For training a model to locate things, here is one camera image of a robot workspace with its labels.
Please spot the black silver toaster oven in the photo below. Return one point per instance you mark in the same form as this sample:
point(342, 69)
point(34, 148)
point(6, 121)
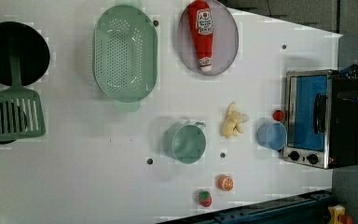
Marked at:
point(322, 127)

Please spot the green plastic mug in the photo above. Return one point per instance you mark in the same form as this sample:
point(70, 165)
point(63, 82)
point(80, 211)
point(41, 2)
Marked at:
point(185, 143)

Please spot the green oval colander basket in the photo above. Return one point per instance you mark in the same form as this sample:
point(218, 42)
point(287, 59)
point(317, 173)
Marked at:
point(125, 54)

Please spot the orange slice toy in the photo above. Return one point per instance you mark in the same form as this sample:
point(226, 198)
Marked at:
point(225, 182)

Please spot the grey purple round plate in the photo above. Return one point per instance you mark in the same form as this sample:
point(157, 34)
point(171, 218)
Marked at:
point(225, 40)

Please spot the red strawberry toy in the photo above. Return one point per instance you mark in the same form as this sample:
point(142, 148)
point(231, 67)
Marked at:
point(205, 198)

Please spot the light blue plastic cup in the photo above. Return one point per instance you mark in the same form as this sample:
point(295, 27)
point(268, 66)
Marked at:
point(272, 135)

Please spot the red plush ketchup bottle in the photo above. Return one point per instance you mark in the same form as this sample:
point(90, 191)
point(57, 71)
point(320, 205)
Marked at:
point(201, 29)

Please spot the small red ball toy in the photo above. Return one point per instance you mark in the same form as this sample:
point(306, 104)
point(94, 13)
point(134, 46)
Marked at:
point(278, 115)

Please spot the black round pan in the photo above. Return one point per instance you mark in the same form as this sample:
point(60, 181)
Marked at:
point(32, 48)

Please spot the green slotted spatula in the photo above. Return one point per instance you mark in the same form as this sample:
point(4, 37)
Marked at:
point(21, 114)

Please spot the blue metal table frame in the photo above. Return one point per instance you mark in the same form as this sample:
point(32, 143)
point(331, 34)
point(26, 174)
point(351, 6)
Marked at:
point(307, 208)

